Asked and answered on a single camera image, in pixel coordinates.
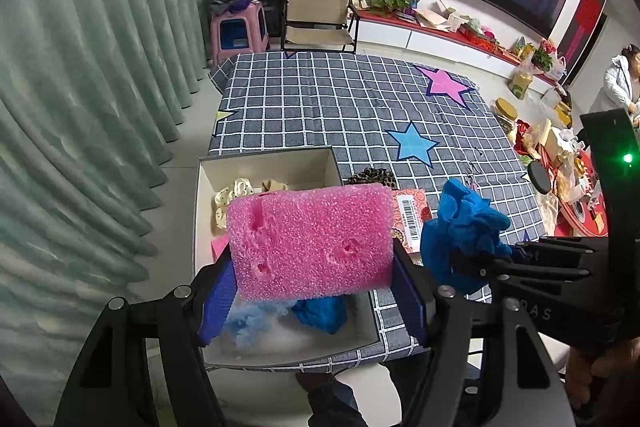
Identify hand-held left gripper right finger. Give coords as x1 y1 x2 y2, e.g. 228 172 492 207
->
390 239 576 427

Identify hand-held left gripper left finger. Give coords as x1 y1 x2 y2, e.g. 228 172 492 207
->
52 252 238 427

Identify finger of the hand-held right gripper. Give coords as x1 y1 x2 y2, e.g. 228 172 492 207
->
447 237 608 270
490 269 608 303

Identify pink cloth piece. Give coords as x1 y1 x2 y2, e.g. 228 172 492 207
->
211 234 231 263

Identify cream patterned scrunchie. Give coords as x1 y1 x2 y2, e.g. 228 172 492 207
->
212 177 253 233

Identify pink foam sponge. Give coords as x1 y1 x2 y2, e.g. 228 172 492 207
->
225 184 396 303

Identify white cardboard box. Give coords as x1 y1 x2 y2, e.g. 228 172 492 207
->
192 146 383 368

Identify person's right hand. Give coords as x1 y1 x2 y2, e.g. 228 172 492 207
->
565 342 640 418

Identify light blue fluffy cloth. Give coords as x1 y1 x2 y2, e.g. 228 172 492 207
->
225 294 301 353

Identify black round disc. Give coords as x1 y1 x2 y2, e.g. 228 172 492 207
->
527 159 553 195

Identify pile of assorted packages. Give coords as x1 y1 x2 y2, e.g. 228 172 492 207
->
510 117 608 238

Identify small blue cloth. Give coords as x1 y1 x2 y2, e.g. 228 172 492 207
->
291 294 349 334

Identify orange-red patterned packet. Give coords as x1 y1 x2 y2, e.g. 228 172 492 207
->
390 188 432 254

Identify person's dark trouser legs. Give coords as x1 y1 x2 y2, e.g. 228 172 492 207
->
295 347 436 427

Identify leopard print scrunchie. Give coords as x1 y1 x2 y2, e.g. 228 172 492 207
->
345 167 398 190

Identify red flower bouquet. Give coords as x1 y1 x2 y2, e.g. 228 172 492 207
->
532 39 568 80

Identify grey checked star blanket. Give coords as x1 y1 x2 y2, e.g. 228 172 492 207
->
207 52 546 365

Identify green curtain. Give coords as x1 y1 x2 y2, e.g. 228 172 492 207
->
0 0 221 427

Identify red-topped white low shelf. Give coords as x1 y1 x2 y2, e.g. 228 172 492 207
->
350 9 566 88

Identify pink plastic stool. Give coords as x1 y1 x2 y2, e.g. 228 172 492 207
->
209 2 271 68

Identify beige folding chair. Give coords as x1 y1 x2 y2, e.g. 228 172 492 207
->
280 0 361 58

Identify red wall poster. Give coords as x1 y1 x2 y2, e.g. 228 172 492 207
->
557 0 608 85

